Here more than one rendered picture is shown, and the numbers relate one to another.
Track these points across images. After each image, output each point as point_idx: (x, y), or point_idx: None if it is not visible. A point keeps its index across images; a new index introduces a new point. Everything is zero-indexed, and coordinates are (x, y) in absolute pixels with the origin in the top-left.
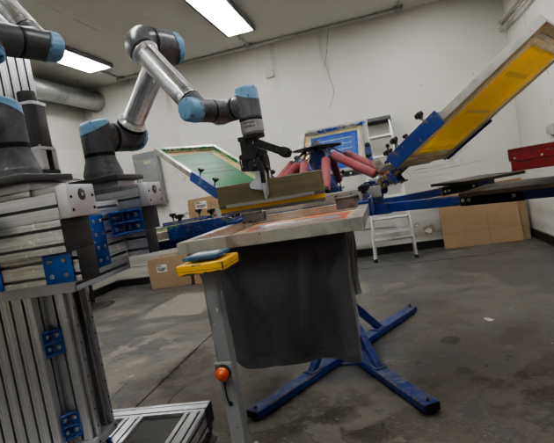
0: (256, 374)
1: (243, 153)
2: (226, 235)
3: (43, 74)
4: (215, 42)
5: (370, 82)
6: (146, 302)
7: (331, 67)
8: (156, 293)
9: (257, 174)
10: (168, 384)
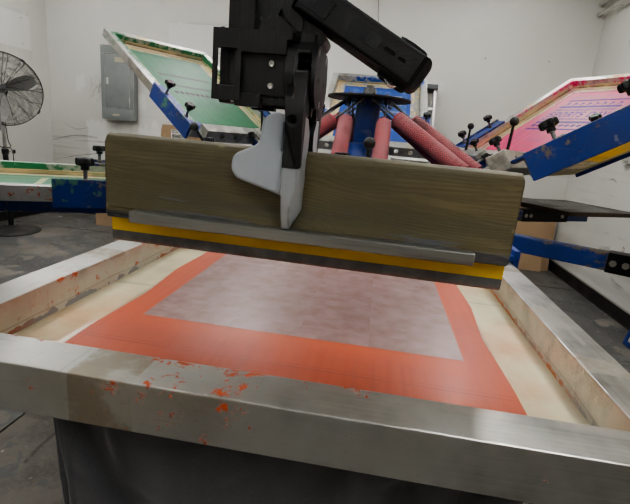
0: None
1: (235, 26)
2: (149, 259)
3: None
4: None
5: (426, 35)
6: (80, 242)
7: (383, 0)
8: (100, 231)
9: (271, 126)
10: None
